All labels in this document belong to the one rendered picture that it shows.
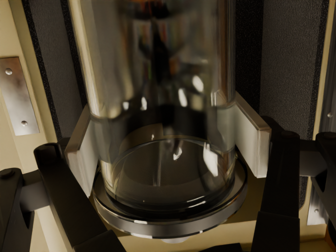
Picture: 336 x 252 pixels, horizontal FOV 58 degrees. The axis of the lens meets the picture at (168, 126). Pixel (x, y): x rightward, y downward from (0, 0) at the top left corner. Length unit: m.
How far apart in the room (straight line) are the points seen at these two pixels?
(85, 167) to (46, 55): 0.18
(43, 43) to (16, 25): 0.03
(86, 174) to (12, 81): 0.15
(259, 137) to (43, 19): 0.24
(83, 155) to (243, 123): 0.09
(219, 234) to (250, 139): 0.22
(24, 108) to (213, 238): 0.25
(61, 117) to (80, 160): 0.18
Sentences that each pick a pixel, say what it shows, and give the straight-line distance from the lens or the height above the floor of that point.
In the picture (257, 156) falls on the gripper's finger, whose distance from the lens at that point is 0.17.
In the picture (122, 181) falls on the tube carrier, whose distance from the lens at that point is 0.18.
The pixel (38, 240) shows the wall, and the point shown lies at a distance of 1.00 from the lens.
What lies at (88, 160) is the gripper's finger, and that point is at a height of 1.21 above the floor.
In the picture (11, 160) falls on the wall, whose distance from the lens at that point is 0.86.
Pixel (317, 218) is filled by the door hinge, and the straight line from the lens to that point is 0.40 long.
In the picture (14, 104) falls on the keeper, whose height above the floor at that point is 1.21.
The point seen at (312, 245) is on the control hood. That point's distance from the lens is 0.42.
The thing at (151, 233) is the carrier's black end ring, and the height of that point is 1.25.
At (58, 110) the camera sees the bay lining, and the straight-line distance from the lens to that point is 0.33.
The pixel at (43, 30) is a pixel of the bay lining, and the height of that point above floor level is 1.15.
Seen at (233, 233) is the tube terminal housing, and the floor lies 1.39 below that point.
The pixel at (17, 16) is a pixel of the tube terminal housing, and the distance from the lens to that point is 0.31.
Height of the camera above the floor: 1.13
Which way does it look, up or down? 24 degrees up
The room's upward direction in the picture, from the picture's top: 175 degrees clockwise
